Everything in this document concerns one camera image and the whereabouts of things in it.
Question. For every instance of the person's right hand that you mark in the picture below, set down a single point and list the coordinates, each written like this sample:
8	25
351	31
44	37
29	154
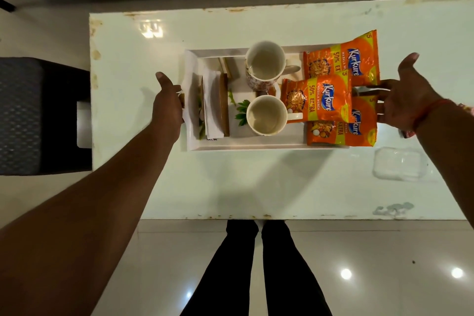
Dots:
407	101

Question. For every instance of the person's left hand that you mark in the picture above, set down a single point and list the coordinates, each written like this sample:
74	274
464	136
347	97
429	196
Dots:
166	112

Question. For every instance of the white paper napkins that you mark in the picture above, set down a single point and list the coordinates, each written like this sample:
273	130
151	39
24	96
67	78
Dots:
212	104

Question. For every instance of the orange snack packet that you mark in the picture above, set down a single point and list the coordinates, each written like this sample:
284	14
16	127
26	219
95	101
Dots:
351	130
351	60
318	97

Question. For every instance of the clear plastic container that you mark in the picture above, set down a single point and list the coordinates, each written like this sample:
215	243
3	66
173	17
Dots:
400	164

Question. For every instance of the white printed tray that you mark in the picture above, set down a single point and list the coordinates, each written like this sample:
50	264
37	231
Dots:
259	143

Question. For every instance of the floral white mug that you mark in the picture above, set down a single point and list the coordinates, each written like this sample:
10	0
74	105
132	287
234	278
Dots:
264	62
266	115

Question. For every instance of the person's right forearm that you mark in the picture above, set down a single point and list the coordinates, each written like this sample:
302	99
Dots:
451	153

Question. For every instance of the person's left forearm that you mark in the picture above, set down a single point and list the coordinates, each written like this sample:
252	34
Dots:
85	223

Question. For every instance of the light brown round coaster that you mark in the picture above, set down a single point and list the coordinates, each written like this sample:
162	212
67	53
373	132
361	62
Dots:
223	104

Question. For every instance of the black plastic stool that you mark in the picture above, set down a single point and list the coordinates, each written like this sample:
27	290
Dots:
22	115

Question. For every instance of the black trousers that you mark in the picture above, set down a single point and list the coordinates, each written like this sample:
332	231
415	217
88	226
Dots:
222	275

